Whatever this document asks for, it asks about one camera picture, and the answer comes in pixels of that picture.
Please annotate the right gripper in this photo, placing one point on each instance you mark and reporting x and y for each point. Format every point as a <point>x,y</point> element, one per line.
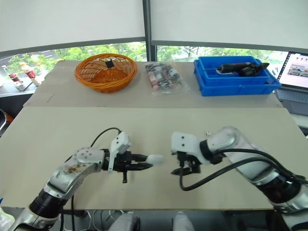
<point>191,163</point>

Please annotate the blue plastic bin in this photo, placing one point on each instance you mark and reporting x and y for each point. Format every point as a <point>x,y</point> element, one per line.
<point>235,79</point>

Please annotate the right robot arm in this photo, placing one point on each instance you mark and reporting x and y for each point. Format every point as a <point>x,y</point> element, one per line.
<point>255,158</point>

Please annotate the black square tag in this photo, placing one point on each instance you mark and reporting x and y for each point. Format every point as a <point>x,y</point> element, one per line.
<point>109,64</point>

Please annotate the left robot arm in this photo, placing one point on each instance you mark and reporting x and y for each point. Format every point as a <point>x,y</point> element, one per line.
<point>72,173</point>

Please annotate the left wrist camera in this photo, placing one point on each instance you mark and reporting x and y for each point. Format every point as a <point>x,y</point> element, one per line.
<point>120,144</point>

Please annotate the white earbud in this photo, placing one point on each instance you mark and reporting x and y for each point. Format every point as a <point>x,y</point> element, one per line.
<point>207,133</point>

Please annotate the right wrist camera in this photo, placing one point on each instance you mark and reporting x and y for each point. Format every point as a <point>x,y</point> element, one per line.
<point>185,144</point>

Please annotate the white cup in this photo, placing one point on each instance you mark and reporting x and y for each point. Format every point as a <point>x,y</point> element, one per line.
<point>19,85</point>

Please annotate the robot body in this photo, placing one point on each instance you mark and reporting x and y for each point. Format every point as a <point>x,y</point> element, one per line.
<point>149,222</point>

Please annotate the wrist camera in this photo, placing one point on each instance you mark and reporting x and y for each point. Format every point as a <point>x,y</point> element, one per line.
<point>120,144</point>
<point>185,144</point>

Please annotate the white earbud case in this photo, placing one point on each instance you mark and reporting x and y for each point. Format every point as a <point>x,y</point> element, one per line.
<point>156,159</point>

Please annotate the grey laptop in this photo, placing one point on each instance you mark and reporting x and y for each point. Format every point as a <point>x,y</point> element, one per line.
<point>294,81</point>

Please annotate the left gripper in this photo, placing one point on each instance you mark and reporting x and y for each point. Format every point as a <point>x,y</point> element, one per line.
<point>121,163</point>

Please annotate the black and brown hand tool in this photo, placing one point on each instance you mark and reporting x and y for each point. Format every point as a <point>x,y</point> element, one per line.
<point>243,68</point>

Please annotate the drink bottle with orange cap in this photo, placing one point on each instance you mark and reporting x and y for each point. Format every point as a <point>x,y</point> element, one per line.
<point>29,73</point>

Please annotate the red drink bottle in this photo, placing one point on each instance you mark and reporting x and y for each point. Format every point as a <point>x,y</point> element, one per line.
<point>13,77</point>

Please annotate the clear bag of small packs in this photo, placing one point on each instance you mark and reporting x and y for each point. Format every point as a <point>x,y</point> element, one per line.
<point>166,77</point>

